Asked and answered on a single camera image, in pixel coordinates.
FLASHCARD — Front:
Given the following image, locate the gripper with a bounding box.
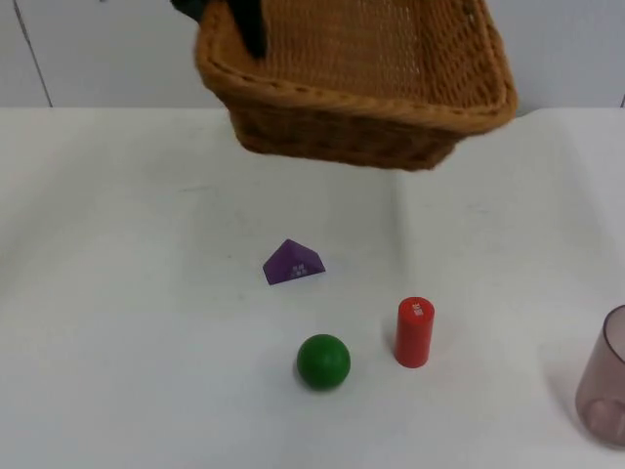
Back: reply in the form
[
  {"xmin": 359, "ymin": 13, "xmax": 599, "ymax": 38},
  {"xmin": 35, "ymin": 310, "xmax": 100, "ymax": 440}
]
[{"xmin": 169, "ymin": 0, "xmax": 269, "ymax": 59}]

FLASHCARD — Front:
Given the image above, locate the brown wicker basket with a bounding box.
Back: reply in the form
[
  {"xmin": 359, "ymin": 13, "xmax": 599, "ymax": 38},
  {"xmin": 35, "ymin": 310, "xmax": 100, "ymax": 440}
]
[{"xmin": 193, "ymin": 0, "xmax": 520, "ymax": 173}]

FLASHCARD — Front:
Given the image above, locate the purple triangular block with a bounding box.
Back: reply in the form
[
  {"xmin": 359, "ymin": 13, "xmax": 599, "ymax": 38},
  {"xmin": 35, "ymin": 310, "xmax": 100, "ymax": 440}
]
[{"xmin": 262, "ymin": 238, "xmax": 327, "ymax": 285}]

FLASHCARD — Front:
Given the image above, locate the red cylinder block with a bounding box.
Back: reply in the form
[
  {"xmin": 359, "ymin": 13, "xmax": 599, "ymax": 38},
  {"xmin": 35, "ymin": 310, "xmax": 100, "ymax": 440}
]
[{"xmin": 394, "ymin": 295, "xmax": 437, "ymax": 369}]

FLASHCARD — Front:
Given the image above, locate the green ball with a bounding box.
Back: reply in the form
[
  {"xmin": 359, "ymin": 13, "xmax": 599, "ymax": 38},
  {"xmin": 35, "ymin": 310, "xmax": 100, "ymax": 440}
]
[{"xmin": 296, "ymin": 333, "xmax": 353, "ymax": 391}]

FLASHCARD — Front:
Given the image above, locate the clear cup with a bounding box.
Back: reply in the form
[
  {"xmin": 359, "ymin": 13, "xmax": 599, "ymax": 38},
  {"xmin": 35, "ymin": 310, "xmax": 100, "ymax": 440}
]
[{"xmin": 574, "ymin": 304, "xmax": 625, "ymax": 448}]

